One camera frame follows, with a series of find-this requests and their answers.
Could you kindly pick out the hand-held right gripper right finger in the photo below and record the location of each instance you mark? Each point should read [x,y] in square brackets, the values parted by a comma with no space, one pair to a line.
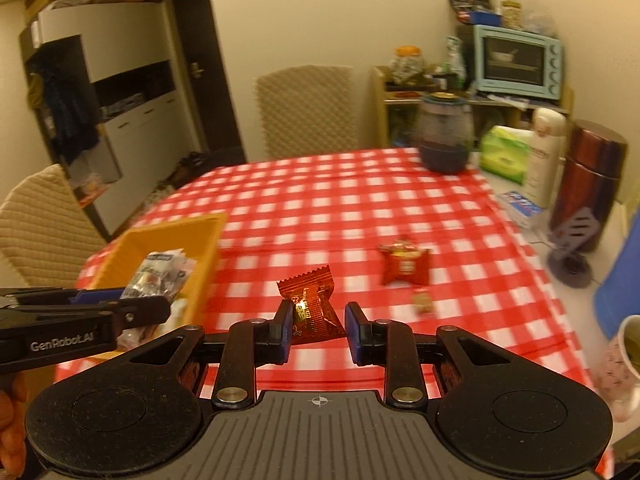
[354,332]

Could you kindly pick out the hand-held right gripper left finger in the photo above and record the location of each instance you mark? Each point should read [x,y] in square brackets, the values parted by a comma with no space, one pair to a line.
[284,332]

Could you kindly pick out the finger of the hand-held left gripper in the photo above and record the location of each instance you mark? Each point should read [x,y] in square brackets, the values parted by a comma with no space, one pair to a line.
[95,296]
[145,310]

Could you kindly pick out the clear grey snack packet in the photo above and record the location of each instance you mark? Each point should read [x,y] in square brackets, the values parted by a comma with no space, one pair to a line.
[155,275]

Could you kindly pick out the dark red foil snack packet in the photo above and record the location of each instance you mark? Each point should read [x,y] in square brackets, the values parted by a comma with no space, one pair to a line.
[312,305]

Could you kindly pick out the small yellow-green candy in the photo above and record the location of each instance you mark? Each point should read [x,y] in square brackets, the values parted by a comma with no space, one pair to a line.
[422,304]

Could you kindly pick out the large red snack packet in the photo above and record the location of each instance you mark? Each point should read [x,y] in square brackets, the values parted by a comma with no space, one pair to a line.
[404,264]

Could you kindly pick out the orange plastic tray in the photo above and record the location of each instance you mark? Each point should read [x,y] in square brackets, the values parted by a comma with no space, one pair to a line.
[200,240]

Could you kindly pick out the person's left hand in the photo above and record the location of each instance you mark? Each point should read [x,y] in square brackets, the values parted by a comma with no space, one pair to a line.
[12,425]

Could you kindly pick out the beige quilted chair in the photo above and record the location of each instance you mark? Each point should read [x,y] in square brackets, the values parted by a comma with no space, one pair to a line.
[307,115]
[40,230]

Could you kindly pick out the red white checked tablecloth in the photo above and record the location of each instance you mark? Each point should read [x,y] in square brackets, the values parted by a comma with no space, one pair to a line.
[320,200]

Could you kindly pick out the row of shoes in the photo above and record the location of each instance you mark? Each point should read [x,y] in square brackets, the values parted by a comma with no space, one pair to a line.
[185,170]

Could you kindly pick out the dark hanging coat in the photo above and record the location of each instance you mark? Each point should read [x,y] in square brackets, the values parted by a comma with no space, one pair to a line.
[65,105]

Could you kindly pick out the blue white flat box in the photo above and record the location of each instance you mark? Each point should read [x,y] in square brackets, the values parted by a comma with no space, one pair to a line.
[522,210]

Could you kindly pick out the dark glass jar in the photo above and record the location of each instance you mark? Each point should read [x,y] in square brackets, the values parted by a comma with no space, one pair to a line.
[445,135]

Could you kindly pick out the wooden shelf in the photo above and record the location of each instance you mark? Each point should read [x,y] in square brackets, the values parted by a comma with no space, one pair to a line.
[380,110]

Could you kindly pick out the green tissue pack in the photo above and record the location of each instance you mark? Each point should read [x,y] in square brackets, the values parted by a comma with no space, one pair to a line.
[505,155]

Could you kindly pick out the grey phone stand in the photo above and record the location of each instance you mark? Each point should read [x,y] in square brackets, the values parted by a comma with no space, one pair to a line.
[575,240]

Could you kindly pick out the white lotion bottle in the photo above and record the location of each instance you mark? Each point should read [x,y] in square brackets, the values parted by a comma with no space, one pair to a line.
[545,160]

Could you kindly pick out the dark door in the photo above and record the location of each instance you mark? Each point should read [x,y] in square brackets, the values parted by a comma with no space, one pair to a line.
[220,60]

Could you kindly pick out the white cabinet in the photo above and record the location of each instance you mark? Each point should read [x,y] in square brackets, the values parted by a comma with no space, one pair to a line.
[120,35]

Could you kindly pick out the white patterned mug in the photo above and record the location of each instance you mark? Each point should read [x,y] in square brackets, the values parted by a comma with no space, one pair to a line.
[617,375]

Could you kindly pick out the blue thermos jug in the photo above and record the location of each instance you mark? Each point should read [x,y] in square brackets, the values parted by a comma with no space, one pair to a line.
[620,290]

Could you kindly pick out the plastic jar orange lid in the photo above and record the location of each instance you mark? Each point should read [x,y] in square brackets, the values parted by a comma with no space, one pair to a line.
[407,67]

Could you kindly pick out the brown metal food jar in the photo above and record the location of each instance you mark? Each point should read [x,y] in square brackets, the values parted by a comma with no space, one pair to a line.
[590,170]

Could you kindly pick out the green white bag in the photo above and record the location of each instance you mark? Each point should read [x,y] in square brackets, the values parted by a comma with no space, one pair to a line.
[455,62]

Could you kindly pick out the light blue toaster oven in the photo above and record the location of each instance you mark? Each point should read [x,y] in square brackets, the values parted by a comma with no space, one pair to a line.
[515,62]

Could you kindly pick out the small blue box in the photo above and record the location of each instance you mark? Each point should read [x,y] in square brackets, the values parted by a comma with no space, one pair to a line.
[487,19]

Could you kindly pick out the bag of nuts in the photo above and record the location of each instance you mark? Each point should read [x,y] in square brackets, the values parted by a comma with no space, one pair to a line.
[510,10]

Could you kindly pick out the clear plastic bag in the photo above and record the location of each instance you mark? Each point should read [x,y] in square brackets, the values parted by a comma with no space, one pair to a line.
[540,20]

